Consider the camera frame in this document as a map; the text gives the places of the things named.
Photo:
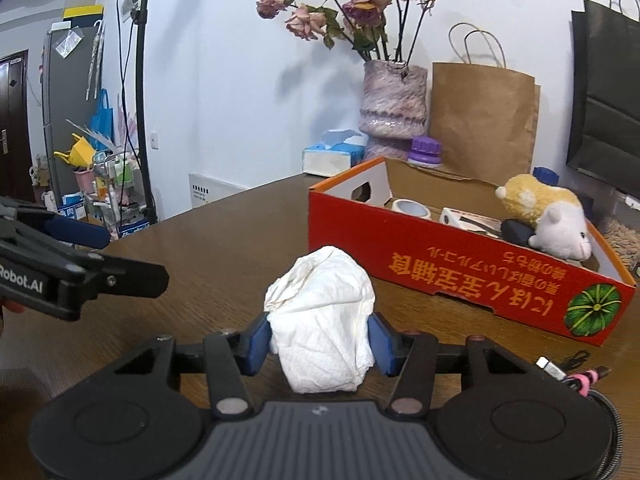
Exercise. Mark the pink flower pot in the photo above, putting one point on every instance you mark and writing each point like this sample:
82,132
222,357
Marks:
84,180

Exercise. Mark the navy zip case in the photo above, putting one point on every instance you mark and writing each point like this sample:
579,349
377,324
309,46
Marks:
515,232

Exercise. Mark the yellow watering can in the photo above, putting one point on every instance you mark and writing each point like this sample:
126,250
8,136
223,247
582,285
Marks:
80,152

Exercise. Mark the black light stand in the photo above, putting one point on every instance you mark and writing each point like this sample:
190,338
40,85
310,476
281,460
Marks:
142,110

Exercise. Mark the white paper box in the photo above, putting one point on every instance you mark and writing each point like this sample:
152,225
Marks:
465,219

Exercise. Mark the purple coral decoration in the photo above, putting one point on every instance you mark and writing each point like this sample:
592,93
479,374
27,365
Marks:
127,130

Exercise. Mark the white tissue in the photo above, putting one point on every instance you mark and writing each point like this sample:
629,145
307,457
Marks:
320,320

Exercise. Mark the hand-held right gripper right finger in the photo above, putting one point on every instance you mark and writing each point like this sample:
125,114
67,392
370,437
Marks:
382,345

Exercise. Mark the blue tote bag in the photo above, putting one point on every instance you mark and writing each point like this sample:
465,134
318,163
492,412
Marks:
103,120

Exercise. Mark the clear seed container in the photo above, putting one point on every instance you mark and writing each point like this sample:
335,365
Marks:
622,237

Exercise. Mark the grey cabinet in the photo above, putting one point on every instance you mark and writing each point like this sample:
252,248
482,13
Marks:
65,100

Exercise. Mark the blue white tissue box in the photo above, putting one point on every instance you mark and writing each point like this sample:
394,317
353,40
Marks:
325,160

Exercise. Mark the brown door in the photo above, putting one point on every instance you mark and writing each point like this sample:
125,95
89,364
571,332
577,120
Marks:
12,125

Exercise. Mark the blue pill bottle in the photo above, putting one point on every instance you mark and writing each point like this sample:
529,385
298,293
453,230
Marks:
545,175

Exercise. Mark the white yellow plush hamster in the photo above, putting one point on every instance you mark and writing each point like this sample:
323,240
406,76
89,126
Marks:
555,220

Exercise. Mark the purple white knitted vase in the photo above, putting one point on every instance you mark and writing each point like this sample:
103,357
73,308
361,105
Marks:
395,105

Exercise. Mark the red cardboard box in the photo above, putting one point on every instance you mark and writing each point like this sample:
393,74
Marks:
425,260

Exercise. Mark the brown paper bag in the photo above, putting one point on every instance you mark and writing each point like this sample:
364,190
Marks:
482,120

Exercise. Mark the person's left hand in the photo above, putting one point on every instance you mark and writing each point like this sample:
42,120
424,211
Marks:
14,306

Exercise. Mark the white wall switch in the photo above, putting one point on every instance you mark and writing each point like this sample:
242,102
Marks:
154,140

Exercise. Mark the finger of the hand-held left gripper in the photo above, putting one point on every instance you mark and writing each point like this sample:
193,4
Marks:
75,232
130,280

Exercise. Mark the white tape roll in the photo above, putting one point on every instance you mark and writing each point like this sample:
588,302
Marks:
400,205

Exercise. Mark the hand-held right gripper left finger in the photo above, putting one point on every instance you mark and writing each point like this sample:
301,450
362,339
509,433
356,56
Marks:
260,345

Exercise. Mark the yellow black box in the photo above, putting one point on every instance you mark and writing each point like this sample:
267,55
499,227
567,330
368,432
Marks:
85,12

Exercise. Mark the black paper bag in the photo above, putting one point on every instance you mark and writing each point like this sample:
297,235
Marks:
610,100

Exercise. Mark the purple lid bottle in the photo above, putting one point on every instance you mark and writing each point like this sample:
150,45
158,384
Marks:
425,152

